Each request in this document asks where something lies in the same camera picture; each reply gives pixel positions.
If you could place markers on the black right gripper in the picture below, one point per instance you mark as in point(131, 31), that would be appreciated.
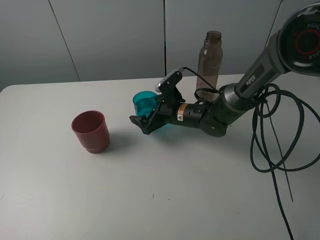
point(180, 114)

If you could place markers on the teal translucent plastic cup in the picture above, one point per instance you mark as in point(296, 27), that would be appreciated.
point(144, 102)

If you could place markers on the smoky transparent plastic bottle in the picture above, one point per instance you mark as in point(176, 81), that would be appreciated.
point(210, 57)

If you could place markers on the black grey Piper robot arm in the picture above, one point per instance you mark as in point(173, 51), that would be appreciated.
point(294, 48)

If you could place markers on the red plastic cup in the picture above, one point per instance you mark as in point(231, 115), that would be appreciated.
point(91, 130)

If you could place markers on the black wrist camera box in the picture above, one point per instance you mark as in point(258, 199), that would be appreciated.
point(167, 88)

